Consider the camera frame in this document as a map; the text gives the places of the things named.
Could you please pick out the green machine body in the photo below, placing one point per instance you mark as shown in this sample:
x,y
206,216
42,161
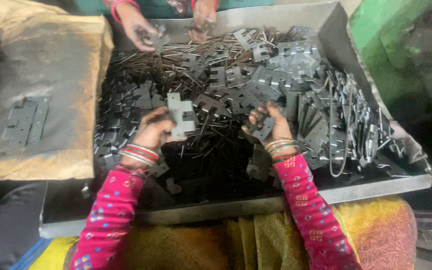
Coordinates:
x,y
388,48

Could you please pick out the heap of grey hinge leaves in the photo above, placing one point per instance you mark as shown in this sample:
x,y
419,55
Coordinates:
x,y
294,86

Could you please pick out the grey metal hinge leaf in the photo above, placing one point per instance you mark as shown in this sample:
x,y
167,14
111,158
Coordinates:
x,y
180,112

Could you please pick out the hinge leaf with pin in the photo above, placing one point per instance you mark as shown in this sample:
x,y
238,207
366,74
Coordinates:
x,y
160,39

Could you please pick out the brown burlap sack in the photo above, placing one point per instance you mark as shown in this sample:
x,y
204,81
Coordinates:
x,y
51,63

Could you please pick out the gold and green wrist bangles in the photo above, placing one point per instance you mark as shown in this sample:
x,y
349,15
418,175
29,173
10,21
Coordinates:
x,y
281,148

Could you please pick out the dark cloth with blue edge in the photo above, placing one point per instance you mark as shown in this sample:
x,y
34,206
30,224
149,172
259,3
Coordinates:
x,y
6,225

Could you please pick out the large grey metal tray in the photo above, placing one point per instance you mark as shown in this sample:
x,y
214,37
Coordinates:
x,y
336,45

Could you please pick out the heap of dark metal pins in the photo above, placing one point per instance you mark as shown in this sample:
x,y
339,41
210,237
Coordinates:
x,y
186,56

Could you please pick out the red and silver wrist bangles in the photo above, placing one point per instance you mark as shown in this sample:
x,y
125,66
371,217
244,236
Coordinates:
x,y
139,153

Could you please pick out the dark grey hinge piece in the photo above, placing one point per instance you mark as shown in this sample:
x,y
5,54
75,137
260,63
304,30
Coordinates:
x,y
264,127

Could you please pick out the person's right hand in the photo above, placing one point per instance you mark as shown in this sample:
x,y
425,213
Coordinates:
x,y
279,129

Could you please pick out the person's left hand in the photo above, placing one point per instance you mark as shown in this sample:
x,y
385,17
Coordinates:
x,y
152,129

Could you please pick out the yellow orange lap cloth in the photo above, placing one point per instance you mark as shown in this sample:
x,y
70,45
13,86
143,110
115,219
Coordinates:
x,y
369,236

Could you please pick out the assembled grey hinge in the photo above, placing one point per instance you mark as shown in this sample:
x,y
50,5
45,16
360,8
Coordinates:
x,y
40,118
17,123

